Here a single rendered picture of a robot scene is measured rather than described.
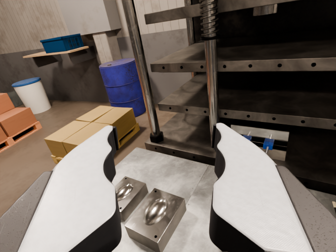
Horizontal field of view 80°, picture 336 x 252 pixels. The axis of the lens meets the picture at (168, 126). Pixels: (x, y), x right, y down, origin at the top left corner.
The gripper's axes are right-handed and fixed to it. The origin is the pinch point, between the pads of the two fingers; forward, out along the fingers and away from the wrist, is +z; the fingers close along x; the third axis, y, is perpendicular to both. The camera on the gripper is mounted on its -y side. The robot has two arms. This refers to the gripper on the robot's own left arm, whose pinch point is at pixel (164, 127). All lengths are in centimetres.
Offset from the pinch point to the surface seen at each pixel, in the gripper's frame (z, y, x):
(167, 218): 38, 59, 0
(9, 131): 287, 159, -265
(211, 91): 85, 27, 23
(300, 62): 70, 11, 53
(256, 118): 78, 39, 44
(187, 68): 96, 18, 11
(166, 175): 68, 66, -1
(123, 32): 387, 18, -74
